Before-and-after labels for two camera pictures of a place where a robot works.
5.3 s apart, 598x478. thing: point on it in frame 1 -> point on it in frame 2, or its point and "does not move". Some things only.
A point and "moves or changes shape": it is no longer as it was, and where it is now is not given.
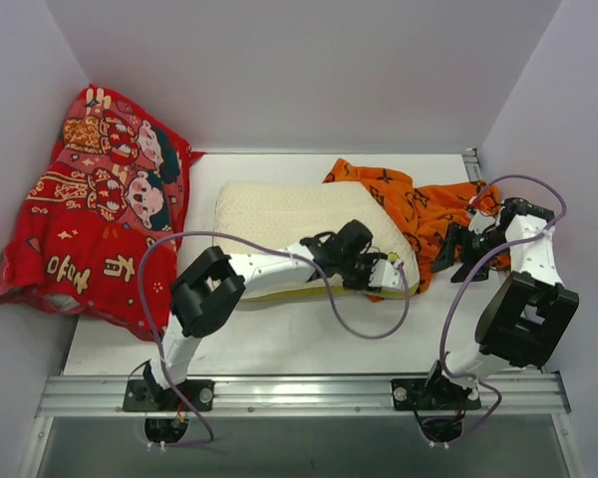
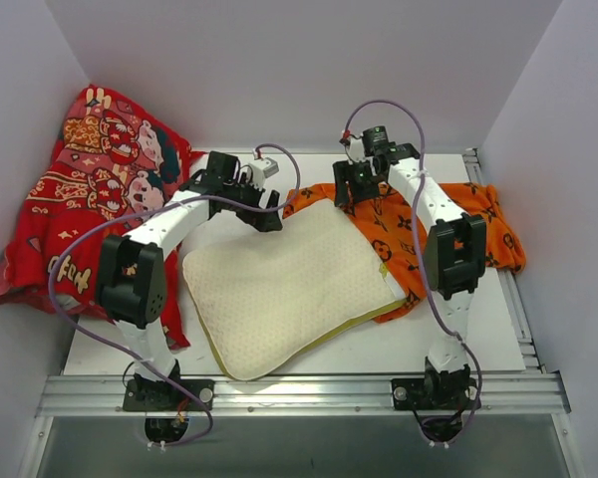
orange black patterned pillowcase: x=422 y=212 moves or changes shape
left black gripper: x=361 y=269 -> x=258 y=204
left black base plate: x=147 y=395 does not move
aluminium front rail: x=298 y=396 does not move
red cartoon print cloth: x=114 y=184 does not move
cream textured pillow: x=252 y=216 moves or changes shape
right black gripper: x=461 y=247 -> x=352 y=184
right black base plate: x=436 y=392 does not move
